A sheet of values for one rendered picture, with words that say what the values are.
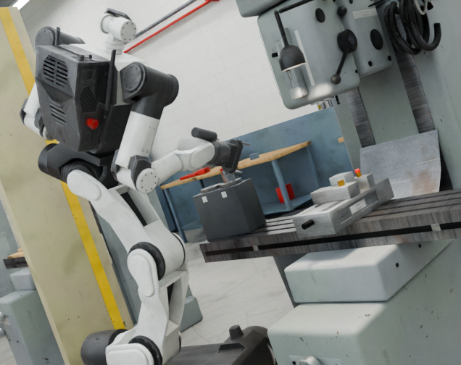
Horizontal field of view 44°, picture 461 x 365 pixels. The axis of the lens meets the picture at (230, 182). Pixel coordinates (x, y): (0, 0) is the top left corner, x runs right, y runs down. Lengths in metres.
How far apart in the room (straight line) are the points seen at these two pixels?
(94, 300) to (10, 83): 1.22
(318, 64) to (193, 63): 6.56
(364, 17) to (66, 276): 1.99
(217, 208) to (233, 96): 5.70
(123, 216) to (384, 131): 1.00
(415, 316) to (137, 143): 0.96
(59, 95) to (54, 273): 1.48
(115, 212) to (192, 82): 6.53
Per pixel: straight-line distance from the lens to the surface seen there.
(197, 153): 1.81
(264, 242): 2.01
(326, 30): 1.78
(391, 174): 2.15
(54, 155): 2.00
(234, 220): 2.15
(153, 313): 1.94
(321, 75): 1.73
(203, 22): 8.01
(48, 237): 3.07
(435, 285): 1.91
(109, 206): 1.87
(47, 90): 1.81
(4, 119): 3.09
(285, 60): 1.60
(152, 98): 1.66
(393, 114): 2.16
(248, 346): 2.03
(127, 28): 1.81
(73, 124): 1.75
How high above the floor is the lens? 1.31
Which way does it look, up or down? 5 degrees down
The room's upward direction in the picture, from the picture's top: 19 degrees counter-clockwise
